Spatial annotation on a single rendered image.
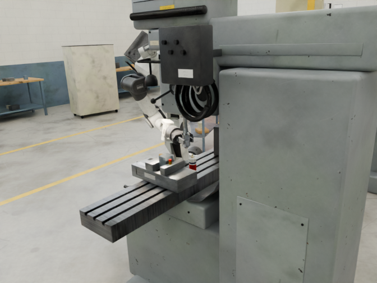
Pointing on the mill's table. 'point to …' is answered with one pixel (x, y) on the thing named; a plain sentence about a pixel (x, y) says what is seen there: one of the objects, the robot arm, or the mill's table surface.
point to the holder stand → (216, 140)
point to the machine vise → (166, 175)
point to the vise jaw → (153, 164)
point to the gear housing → (153, 36)
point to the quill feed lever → (166, 93)
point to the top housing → (214, 12)
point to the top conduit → (169, 13)
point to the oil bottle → (192, 163)
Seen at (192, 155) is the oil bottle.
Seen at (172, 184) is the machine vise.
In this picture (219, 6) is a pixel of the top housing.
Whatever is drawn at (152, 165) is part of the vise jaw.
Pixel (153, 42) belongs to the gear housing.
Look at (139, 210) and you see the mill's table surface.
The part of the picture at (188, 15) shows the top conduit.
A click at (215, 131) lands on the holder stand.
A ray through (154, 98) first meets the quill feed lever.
